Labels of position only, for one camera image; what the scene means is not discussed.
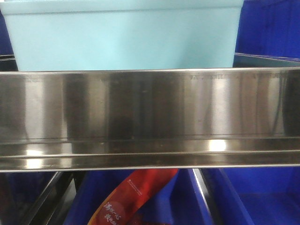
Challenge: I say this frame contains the light blue plastic bin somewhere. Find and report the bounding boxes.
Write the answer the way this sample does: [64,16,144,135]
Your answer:
[0,0,243,71]

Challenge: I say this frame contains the dark blue bin lower middle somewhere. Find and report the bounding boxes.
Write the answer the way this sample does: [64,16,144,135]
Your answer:
[64,169,213,225]

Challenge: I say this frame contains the dark blue bin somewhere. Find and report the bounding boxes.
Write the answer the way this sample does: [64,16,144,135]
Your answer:
[234,0,300,67]
[0,172,54,217]
[202,167,300,225]
[0,14,18,72]
[64,169,213,225]

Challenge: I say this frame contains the red snack bag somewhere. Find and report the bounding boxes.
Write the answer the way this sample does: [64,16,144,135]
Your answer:
[88,168,178,225]

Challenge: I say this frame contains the dark blue bin lower right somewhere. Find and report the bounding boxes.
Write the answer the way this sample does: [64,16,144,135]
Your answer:
[202,167,300,225]

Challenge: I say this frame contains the dark blue bin upper right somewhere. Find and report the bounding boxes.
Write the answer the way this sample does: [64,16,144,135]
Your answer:
[234,0,300,67]

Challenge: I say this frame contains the dark blue bin upper left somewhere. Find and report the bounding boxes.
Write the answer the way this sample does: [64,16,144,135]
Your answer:
[0,14,18,72]

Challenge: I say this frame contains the dark blue bin lower left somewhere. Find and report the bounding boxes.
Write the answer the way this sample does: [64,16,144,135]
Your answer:
[0,172,54,217]

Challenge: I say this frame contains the steel lane divider rail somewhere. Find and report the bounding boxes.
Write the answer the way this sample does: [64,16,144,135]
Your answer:
[21,172,73,225]

